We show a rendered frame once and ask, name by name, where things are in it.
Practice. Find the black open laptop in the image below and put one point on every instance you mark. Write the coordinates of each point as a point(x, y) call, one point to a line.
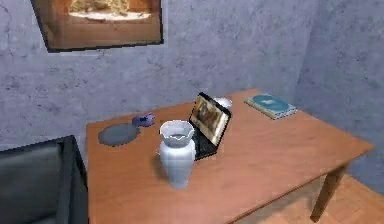
point(210, 120)

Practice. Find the white ceramic vase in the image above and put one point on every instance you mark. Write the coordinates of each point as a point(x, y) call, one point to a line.
point(177, 156)

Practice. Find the grey round plate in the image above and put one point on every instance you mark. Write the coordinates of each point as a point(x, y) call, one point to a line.
point(118, 134)

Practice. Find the teal hardcover book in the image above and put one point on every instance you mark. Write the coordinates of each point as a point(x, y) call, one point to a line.
point(270, 104)

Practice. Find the brown wooden table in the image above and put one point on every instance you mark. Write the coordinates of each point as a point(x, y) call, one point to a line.
point(266, 156)

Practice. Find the dark grey armchair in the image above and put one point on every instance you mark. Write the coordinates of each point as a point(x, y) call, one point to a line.
point(33, 183)

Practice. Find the black framed wall picture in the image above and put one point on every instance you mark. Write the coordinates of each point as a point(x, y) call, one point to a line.
point(100, 30)

